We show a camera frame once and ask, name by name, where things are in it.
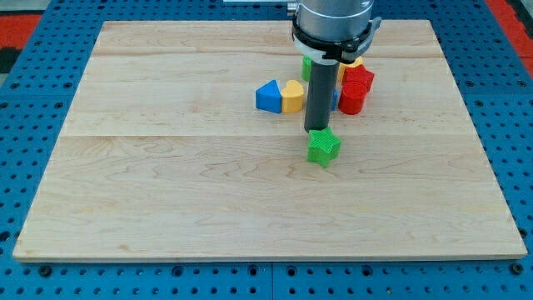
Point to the green star block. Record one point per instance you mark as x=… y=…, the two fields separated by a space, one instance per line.
x=323 y=146

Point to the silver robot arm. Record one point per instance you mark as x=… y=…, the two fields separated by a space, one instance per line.
x=333 y=20

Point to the red star block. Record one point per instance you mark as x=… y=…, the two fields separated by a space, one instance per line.
x=358 y=74

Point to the blue triangle block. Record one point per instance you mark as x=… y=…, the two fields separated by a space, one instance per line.
x=268 y=97

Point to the yellow heart block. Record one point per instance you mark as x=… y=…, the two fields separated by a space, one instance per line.
x=292 y=97

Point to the blue block behind rod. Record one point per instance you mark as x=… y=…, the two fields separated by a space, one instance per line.
x=334 y=100

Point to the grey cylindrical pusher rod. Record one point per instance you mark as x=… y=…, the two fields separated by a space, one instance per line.
x=322 y=83

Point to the green block behind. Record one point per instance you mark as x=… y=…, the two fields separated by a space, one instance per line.
x=306 y=68

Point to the red cylinder block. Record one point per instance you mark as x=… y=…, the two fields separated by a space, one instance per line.
x=353 y=96

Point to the wooden board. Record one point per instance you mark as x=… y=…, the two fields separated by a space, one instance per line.
x=164 y=157

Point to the yellow block behind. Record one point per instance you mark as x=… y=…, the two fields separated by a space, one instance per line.
x=343 y=66

